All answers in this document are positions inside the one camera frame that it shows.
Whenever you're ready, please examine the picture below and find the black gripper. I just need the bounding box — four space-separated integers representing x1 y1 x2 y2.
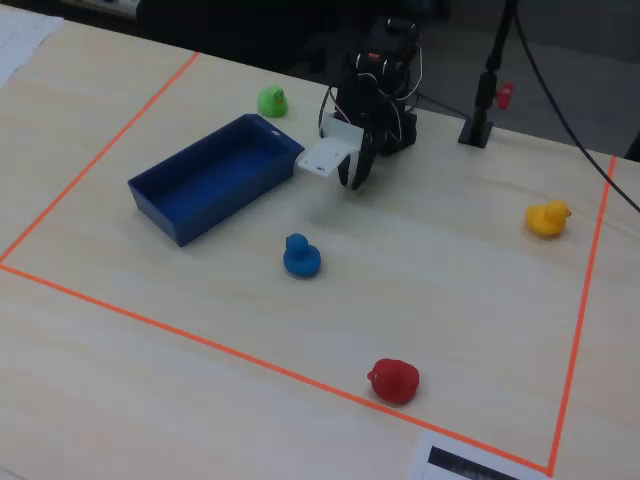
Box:
337 69 390 192

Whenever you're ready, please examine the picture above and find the orange tape strip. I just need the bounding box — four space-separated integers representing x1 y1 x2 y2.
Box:
0 50 201 265
546 155 618 476
0 262 554 477

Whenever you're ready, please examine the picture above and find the blue plastic box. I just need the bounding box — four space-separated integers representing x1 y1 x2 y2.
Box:
126 113 306 249

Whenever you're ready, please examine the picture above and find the blue rubber duck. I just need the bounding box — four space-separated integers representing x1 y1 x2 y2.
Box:
282 232 322 279

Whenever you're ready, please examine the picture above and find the green rubber duck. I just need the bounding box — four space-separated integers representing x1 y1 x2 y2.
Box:
256 85 290 119

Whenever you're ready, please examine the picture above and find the paper with black print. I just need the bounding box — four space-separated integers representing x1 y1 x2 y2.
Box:
406 430 552 480

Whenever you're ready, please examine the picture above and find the white paper sheet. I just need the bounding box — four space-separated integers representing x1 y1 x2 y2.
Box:
0 6 66 89

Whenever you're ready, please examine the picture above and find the yellow rubber duck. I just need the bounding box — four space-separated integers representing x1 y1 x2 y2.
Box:
524 199 573 239

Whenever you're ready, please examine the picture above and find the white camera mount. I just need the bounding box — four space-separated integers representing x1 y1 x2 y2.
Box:
296 110 365 180

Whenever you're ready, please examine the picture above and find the red rubber duck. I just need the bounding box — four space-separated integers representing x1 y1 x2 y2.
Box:
366 357 421 406

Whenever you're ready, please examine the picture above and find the thick black cable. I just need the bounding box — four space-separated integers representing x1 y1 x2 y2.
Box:
511 0 640 215

